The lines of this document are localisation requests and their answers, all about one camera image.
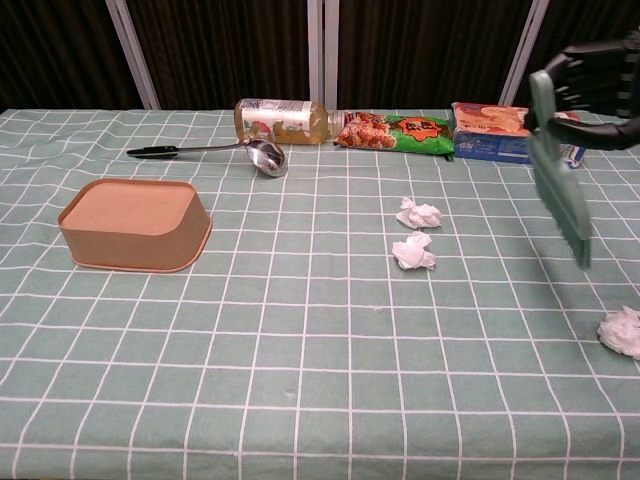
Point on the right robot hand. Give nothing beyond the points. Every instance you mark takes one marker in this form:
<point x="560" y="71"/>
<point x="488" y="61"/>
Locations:
<point x="600" y="136"/>

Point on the green brush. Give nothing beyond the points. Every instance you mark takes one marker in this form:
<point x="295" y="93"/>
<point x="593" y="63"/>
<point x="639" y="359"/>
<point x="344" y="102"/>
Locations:
<point x="560" y="200"/>

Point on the white paper ball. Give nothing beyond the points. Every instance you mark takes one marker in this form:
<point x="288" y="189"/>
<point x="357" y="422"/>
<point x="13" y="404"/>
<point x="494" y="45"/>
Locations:
<point x="413" y="252"/>
<point x="622" y="334"/>
<point x="419" y="214"/>

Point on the orange blue cracker box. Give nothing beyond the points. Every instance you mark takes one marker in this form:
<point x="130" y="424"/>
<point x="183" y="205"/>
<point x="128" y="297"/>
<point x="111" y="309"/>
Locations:
<point x="485" y="135"/>

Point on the dark corrugated partition panel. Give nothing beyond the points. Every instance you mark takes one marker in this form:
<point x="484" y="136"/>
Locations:
<point x="590" y="20"/>
<point x="425" y="50"/>
<point x="225" y="50"/>
<point x="60" y="50"/>

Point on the green orange snack bag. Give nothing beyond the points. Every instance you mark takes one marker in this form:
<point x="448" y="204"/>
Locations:
<point x="400" y="135"/>

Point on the clear tea bottle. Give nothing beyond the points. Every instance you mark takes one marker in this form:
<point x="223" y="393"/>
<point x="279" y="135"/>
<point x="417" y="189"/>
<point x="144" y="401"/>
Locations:
<point x="280" y="122"/>

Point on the green white checked tablecloth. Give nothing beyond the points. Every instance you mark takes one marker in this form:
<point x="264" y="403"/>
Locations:
<point x="300" y="325"/>

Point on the brown paper box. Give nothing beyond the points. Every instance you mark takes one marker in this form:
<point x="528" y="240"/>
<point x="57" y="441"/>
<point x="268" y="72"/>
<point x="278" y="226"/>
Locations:
<point x="130" y="235"/>

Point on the white partition post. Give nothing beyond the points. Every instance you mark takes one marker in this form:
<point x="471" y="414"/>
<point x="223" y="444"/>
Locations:
<point x="132" y="55"/>
<point x="525" y="50"/>
<point x="322" y="50"/>

